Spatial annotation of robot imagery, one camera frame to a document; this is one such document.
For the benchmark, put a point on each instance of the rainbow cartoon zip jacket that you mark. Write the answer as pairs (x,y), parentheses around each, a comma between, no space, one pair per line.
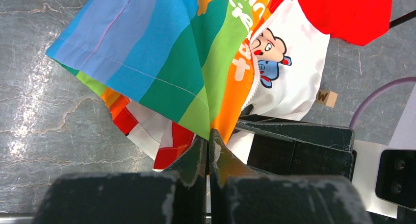
(171,70)

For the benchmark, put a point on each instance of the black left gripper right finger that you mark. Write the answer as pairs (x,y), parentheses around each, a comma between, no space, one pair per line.
(242,195)

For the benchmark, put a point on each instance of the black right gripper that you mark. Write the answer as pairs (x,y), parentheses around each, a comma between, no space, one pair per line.
(288,147)

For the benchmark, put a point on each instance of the black music stand tripod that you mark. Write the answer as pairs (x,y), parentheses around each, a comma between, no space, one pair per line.
(402,19)

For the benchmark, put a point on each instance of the small wooden cube block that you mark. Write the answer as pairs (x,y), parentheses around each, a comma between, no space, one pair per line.
(326,98)

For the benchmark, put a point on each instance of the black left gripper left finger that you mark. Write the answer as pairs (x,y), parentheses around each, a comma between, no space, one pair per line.
(175,195)

